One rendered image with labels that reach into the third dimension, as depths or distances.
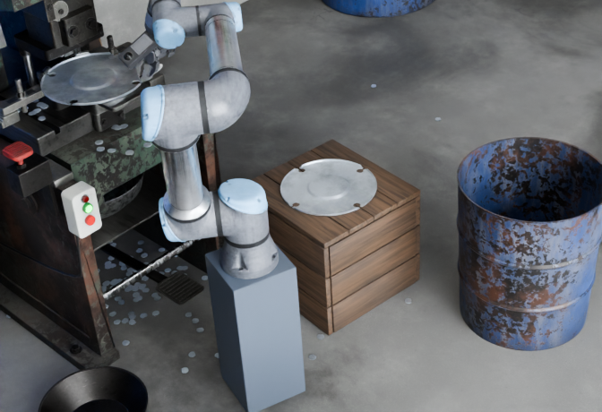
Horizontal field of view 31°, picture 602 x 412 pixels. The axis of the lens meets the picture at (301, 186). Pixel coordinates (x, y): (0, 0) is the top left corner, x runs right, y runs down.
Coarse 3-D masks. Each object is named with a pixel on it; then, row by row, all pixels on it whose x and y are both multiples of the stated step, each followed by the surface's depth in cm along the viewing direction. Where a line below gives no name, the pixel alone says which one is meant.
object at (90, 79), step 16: (64, 64) 304; (80, 64) 304; (96, 64) 303; (112, 64) 303; (48, 80) 297; (64, 80) 297; (80, 80) 295; (96, 80) 294; (112, 80) 294; (128, 80) 295; (48, 96) 290; (64, 96) 289; (80, 96) 289; (96, 96) 288; (112, 96) 288
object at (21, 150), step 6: (12, 144) 274; (18, 144) 274; (24, 144) 274; (6, 150) 272; (12, 150) 272; (18, 150) 272; (24, 150) 271; (30, 150) 272; (6, 156) 272; (12, 156) 270; (18, 156) 270; (24, 156) 271; (18, 162) 274
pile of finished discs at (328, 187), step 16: (320, 160) 334; (336, 160) 333; (288, 176) 328; (304, 176) 327; (320, 176) 326; (336, 176) 325; (352, 176) 326; (368, 176) 325; (288, 192) 321; (304, 192) 321; (320, 192) 319; (336, 192) 319; (352, 192) 319; (368, 192) 319; (304, 208) 314; (320, 208) 314; (336, 208) 313; (352, 208) 313
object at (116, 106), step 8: (144, 88) 291; (128, 96) 288; (136, 96) 287; (96, 104) 294; (104, 104) 285; (112, 104) 285; (120, 104) 284; (128, 104) 286; (96, 112) 295; (104, 112) 297; (112, 112) 299; (120, 112) 300; (96, 120) 296; (104, 120) 297; (112, 120) 300; (120, 120) 302; (96, 128) 298; (104, 128) 299
